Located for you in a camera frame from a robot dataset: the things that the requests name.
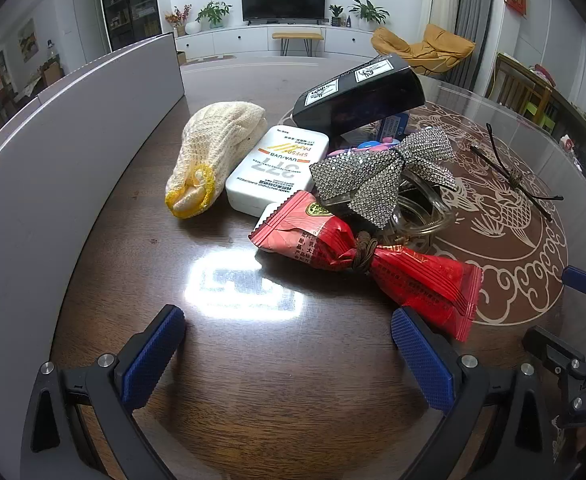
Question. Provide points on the bushy green potted plant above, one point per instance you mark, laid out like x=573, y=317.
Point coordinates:
x=214, y=12

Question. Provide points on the wooden chair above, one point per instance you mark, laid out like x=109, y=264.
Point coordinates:
x=515, y=85

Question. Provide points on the framed wall picture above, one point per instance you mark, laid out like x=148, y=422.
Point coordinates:
x=28, y=40

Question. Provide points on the red flowers in vase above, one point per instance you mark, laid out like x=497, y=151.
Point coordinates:
x=178, y=17

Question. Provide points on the grey curved partition board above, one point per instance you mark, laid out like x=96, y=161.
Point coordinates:
x=73, y=160

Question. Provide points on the brown wooden desktop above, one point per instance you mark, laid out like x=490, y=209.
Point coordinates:
x=273, y=385

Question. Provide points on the wooden bench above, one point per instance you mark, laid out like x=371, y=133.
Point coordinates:
x=297, y=36

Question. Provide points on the dark glass display cabinet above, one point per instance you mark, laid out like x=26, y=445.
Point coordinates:
x=130, y=5

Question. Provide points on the brown cardboard box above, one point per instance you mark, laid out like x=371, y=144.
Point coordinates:
x=182, y=57

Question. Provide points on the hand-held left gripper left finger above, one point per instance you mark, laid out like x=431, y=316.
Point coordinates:
x=153, y=355

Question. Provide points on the thin black hair band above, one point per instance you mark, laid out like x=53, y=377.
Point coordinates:
x=515, y=178

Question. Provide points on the white door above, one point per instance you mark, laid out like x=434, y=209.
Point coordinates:
x=90, y=25

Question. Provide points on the yellow lounge chair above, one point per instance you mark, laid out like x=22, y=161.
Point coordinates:
x=423, y=50

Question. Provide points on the grey curtain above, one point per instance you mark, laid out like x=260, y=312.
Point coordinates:
x=475, y=20

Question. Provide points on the white television cabinet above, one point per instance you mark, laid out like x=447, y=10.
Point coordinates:
x=243, y=40

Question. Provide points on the blue cardboard box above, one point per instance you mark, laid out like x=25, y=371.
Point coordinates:
x=393, y=125

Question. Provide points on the small potted plant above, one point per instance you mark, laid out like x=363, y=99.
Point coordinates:
x=336, y=14

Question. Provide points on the clear water bottle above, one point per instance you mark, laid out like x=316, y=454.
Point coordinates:
x=51, y=52

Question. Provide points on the leafy potted plant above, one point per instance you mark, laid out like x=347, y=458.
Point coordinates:
x=368, y=12

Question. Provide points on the cream knit glove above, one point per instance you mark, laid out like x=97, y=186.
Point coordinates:
x=213, y=145

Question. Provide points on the clear hair claw clip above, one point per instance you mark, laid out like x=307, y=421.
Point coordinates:
x=418, y=215

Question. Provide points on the black box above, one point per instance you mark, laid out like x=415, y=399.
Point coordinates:
x=363, y=100

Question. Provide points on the white sunscreen bottle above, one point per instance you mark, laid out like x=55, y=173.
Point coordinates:
x=273, y=170

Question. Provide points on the black television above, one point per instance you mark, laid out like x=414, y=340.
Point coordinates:
x=283, y=1

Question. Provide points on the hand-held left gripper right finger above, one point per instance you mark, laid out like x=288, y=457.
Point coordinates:
x=423, y=360

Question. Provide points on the rhinestone bow hair clip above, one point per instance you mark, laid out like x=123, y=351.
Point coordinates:
x=368, y=180

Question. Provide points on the red snack packet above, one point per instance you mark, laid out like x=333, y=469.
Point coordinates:
x=423, y=285

